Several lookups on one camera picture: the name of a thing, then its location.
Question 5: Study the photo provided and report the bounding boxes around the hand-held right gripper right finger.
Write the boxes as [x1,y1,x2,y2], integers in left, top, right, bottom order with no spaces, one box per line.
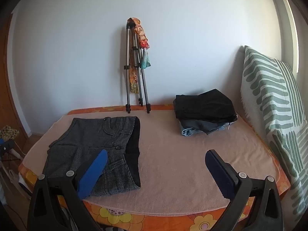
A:
[205,149,283,231]

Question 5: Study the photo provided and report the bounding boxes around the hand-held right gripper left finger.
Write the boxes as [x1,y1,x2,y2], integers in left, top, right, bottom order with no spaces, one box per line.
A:
[27,149,108,231]

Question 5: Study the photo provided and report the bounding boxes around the grey tweed pants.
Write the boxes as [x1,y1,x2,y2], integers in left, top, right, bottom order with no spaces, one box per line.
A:
[44,116,141,197]

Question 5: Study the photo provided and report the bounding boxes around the black folded pants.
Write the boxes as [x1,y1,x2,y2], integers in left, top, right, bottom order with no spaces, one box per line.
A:
[173,89,238,122]

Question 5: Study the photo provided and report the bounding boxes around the pink towel blanket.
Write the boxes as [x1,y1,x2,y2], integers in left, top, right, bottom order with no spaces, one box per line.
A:
[24,110,280,216]

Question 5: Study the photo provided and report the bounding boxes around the grey folded garment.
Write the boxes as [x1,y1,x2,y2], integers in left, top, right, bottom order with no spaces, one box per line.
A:
[181,119,235,135]

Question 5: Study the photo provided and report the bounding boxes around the orange floral bed sheet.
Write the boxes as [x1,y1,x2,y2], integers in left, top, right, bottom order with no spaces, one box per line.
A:
[18,105,291,231]

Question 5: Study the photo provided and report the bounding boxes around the green striped white pillow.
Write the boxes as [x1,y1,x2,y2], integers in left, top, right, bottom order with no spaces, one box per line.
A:
[240,45,308,224]

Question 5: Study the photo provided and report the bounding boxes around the leopard print cloth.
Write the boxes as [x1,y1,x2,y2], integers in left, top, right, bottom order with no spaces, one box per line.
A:
[0,125,20,141]

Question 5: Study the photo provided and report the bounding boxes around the silver tripod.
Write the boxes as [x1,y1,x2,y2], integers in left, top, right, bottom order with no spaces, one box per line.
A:
[123,18,151,114]

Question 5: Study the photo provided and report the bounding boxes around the wooden door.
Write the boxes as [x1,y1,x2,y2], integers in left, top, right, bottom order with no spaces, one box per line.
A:
[0,13,29,154]

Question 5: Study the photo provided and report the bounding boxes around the colourful patterned scarf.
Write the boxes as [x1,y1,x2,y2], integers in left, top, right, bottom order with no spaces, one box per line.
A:
[129,18,152,94]

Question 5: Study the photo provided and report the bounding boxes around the white window frame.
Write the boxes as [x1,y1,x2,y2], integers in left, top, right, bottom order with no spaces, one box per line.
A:
[274,0,300,74]

